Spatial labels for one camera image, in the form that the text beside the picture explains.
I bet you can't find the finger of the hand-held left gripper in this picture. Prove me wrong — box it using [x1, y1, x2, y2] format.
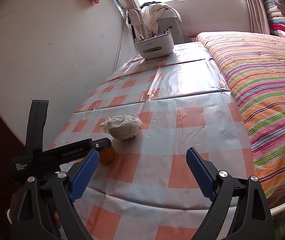
[91, 137, 112, 153]

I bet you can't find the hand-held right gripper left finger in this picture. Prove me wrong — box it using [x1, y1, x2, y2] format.
[10, 149, 100, 240]

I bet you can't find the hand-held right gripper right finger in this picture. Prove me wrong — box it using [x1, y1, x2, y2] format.
[186, 147, 275, 240]

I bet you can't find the orange fruit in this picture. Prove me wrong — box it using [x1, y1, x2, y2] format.
[99, 145, 115, 165]

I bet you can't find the white lace sock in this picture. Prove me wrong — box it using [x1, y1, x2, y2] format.
[99, 114, 143, 140]

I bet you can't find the checked tablecloth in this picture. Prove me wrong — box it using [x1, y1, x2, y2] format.
[50, 41, 255, 240]

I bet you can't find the white desktop organizer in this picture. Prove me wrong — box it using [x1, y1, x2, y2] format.
[134, 30, 175, 60]

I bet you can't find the striped blanket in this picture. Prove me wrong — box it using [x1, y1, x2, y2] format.
[195, 31, 285, 200]

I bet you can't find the hanging beige bag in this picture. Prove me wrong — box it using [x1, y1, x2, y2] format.
[127, 8, 147, 39]

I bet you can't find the dotted cloth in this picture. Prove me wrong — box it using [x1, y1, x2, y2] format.
[141, 2, 178, 34]

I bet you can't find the white floor appliance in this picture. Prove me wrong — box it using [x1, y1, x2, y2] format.
[158, 9, 183, 44]

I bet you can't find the pink curtain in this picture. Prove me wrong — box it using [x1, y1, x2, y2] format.
[243, 0, 270, 34]

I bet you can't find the wall cable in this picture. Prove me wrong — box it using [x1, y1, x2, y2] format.
[112, 10, 130, 73]

